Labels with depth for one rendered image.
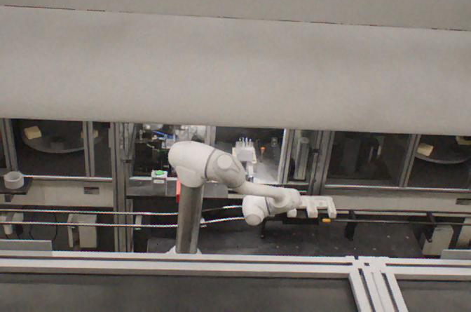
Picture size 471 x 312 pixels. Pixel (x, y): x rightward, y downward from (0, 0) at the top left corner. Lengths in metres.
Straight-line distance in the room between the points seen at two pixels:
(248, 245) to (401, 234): 0.89
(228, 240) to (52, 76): 3.11
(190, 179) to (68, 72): 2.31
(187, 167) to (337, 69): 2.28
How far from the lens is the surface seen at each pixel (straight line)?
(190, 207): 2.61
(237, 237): 3.33
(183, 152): 2.49
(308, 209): 3.28
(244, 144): 3.45
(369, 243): 3.46
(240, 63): 0.21
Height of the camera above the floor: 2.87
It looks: 31 degrees down
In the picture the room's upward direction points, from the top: 5 degrees clockwise
